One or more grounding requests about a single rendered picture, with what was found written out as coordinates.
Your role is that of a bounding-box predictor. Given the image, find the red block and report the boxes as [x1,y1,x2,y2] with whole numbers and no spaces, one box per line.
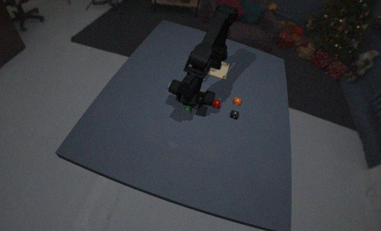
[213,99,221,109]

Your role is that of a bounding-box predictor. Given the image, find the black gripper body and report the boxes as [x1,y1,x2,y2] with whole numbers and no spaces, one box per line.
[168,80,215,106]

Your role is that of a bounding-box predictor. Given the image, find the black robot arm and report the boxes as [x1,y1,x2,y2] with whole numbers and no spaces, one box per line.
[177,4,238,107]

